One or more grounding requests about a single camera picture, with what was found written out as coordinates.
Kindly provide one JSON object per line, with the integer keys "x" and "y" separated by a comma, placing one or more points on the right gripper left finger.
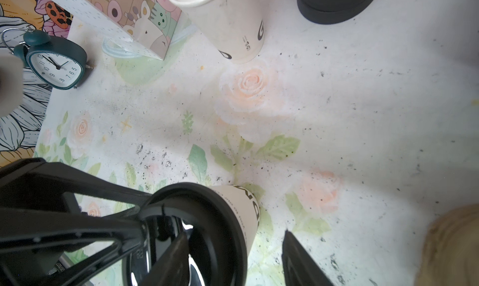
{"x": 173, "y": 268}

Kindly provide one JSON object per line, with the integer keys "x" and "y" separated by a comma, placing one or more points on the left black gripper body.
{"x": 41, "y": 219}

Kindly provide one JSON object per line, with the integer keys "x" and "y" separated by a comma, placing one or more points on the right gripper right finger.
{"x": 299, "y": 267}

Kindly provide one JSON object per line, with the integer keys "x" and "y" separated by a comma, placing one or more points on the black cup lid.
{"x": 217, "y": 250}

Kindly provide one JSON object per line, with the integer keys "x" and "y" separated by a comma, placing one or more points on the white paper coffee cup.
{"x": 246, "y": 209}

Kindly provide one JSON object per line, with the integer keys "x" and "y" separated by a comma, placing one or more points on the brown pulp cup carrier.
{"x": 450, "y": 256}

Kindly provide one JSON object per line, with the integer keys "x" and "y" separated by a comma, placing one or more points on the white cartoon gift bag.
{"x": 143, "y": 27}

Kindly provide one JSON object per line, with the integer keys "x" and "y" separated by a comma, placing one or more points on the teal alarm clock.
{"x": 56, "y": 61}

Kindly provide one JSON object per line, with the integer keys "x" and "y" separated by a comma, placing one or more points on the stack of white paper cups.
{"x": 234, "y": 27}

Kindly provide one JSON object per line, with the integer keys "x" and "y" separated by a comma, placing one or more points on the stack of black cup lids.
{"x": 329, "y": 12}

